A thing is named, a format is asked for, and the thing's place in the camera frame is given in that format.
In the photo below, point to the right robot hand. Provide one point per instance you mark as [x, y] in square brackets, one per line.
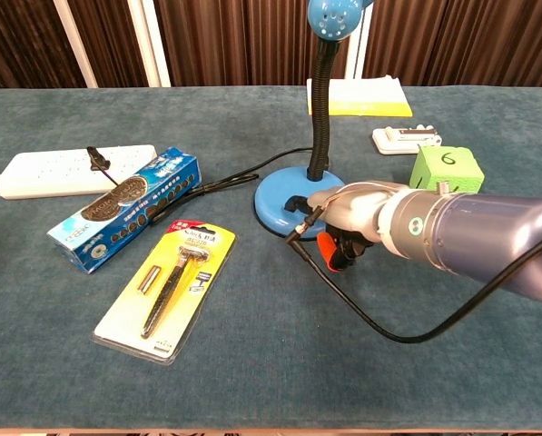
[357, 209]

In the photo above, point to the blue desk lamp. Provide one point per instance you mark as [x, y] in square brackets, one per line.
[275, 195]

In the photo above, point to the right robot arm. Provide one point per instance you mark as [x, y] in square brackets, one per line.
[479, 227]

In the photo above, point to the small white stapler device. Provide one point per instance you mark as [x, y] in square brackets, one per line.
[397, 138]

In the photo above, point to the green numbered foam cube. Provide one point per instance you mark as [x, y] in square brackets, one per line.
[447, 160]

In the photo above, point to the yellow and white block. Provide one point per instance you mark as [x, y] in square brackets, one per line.
[366, 97]

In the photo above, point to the blue-grey tablecloth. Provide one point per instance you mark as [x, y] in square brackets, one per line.
[298, 363]

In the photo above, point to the blue Oreo cookie box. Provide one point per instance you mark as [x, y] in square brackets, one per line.
[116, 220]

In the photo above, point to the yellow razor blister pack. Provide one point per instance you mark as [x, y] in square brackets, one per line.
[130, 322]

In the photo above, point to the white power strip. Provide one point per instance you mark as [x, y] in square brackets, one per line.
[48, 172]

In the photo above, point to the white frame post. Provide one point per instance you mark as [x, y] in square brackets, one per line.
[75, 41]
[150, 41]
[359, 50]

